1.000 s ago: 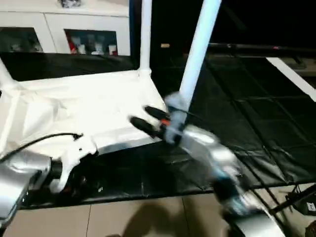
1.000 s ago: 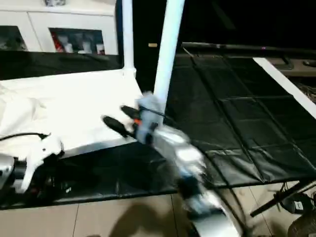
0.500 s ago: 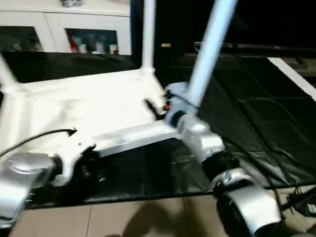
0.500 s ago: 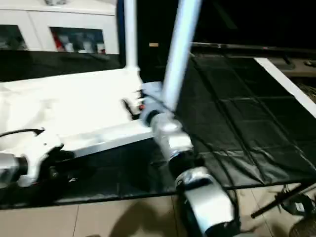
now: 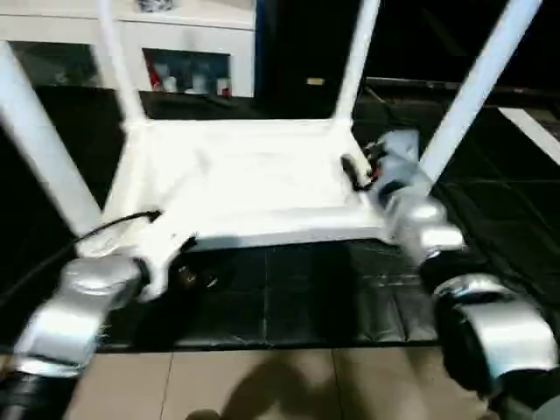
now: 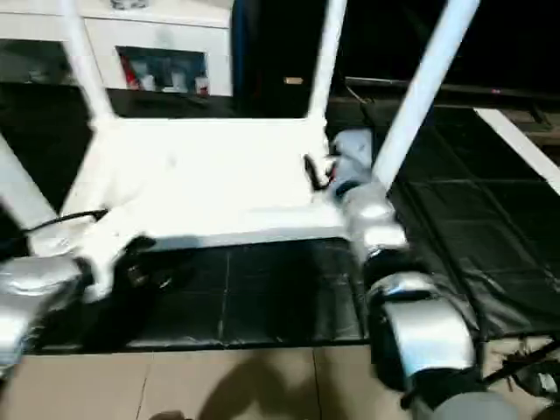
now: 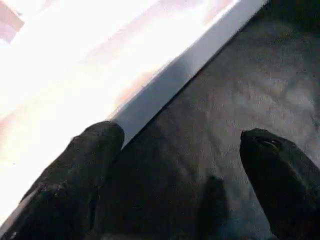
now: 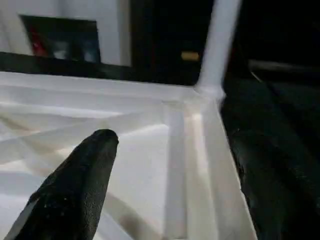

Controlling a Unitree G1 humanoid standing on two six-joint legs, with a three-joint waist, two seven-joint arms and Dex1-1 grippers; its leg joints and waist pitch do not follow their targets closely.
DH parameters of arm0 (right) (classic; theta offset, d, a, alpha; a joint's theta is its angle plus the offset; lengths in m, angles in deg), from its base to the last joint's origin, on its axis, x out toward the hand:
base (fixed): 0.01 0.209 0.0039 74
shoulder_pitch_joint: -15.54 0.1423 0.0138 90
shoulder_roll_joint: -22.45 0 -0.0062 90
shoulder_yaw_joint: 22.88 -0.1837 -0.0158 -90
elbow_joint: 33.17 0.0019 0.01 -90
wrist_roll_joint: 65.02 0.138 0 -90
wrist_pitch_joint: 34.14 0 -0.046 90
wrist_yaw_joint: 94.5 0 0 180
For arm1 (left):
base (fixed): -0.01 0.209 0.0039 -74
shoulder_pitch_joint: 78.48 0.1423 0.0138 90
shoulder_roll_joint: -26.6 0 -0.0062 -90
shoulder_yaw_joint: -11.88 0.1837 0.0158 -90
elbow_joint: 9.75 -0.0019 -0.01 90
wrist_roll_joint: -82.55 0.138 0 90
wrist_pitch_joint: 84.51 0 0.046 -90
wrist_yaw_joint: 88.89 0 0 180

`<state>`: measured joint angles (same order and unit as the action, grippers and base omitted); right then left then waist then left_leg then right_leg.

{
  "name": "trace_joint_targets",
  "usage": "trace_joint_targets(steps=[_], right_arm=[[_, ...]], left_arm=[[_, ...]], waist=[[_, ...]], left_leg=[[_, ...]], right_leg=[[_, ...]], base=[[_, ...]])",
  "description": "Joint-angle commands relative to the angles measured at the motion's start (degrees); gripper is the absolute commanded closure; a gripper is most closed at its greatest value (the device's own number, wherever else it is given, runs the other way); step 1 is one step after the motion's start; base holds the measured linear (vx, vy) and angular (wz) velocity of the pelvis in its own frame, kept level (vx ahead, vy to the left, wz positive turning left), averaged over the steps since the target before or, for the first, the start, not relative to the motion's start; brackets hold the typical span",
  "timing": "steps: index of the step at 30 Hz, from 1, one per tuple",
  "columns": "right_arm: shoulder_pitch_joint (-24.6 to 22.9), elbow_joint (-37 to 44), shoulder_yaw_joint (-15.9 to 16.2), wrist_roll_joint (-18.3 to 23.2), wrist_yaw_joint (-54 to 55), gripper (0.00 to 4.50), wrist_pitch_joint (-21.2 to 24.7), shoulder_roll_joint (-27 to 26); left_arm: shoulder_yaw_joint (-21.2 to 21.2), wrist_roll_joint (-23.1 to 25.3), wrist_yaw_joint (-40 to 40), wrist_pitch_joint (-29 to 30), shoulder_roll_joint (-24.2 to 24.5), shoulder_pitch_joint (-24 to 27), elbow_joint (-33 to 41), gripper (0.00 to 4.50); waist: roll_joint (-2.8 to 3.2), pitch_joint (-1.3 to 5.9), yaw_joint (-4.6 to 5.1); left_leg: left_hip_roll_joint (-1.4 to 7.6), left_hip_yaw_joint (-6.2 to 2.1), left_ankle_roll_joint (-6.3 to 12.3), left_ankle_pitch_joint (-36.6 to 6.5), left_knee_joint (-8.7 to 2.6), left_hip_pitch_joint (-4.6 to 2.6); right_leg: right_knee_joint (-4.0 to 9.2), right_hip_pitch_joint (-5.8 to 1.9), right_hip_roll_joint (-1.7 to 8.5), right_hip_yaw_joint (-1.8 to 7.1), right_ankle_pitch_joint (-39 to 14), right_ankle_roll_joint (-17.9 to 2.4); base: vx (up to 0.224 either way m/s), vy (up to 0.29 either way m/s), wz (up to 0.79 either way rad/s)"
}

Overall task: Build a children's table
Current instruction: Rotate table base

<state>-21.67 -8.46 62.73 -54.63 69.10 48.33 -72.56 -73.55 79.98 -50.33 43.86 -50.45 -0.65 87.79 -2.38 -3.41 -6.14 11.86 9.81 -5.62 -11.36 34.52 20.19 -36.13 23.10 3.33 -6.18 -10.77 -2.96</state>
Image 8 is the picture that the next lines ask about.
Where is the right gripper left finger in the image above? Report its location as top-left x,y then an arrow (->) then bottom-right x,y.
2,129 -> 120,240

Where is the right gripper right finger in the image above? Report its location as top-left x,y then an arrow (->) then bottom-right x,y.
227,127 -> 320,240

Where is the white plastic table top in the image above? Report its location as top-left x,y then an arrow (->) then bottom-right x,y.
0,70 -> 261,240

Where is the white plastic table leg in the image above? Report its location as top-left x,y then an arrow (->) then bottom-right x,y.
195,0 -> 243,103

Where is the black work mat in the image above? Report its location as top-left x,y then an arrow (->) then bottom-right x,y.
0,50 -> 320,240

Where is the white cabinet with glass doors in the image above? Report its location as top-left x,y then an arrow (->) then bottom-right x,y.
0,0 -> 133,68

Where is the black cabinet with orange label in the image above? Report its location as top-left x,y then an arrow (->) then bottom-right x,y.
130,0 -> 320,86

